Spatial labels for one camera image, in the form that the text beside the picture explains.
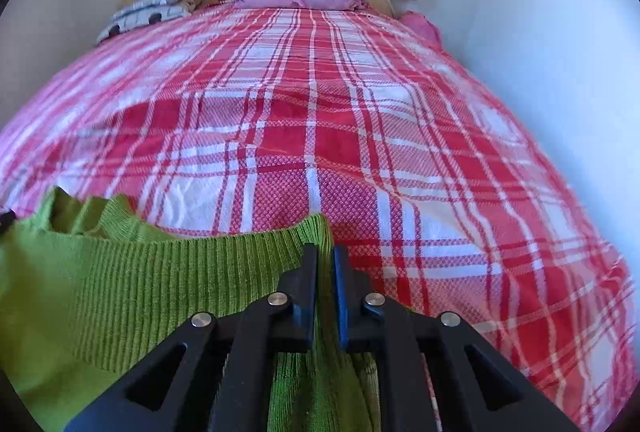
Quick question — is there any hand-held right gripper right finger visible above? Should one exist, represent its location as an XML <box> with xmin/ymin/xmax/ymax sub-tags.
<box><xmin>333</xmin><ymin>245</ymin><xmax>582</xmax><ymax>432</ymax></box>

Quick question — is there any red plaid bed sheet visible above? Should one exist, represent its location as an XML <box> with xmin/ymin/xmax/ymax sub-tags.
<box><xmin>0</xmin><ymin>4</ymin><xmax>640</xmax><ymax>432</ymax></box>

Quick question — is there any green orange striped knit sweater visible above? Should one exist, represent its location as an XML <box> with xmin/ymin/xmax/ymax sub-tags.
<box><xmin>0</xmin><ymin>186</ymin><xmax>386</xmax><ymax>432</ymax></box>

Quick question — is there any pink cloth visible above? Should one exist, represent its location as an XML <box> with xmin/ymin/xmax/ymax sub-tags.
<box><xmin>399</xmin><ymin>11</ymin><xmax>444</xmax><ymax>46</ymax></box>

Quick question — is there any white patterned pillow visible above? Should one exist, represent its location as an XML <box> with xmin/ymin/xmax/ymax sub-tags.
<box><xmin>95</xmin><ymin>0</ymin><xmax>207</xmax><ymax>46</ymax></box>

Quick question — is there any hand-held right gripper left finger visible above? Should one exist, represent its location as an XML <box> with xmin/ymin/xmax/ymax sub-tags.
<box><xmin>64</xmin><ymin>243</ymin><xmax>319</xmax><ymax>432</ymax></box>

